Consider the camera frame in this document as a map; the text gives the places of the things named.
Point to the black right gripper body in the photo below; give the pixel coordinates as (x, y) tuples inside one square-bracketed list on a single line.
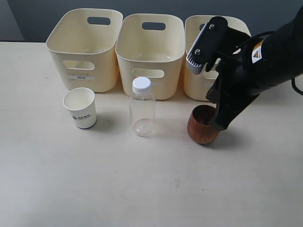
[(232, 87)]

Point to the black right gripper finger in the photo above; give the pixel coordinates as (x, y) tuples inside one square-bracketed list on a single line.
[(212, 94), (227, 109)]

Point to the brown wooden cup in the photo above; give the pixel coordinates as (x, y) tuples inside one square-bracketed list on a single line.
[(198, 127)]

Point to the clear plastic bottle white cap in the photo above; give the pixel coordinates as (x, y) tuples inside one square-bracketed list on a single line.
[(142, 106)]

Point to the white paper cup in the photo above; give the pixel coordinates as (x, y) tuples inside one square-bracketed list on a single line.
[(80, 102)]

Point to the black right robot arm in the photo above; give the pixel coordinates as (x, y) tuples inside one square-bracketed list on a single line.
[(260, 65)]

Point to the right cream plastic bin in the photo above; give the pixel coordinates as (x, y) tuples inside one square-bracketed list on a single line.
[(196, 86)]

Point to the cream plastic bin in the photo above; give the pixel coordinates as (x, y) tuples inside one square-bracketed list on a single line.
[(196, 86), (153, 46), (82, 46)]

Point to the middle cream plastic bin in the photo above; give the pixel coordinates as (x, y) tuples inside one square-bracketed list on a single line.
[(153, 46)]

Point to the left cream plastic bin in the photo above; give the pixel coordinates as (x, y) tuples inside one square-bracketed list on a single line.
[(82, 46)]

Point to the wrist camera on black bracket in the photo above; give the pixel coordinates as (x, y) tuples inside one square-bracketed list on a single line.
[(216, 40)]

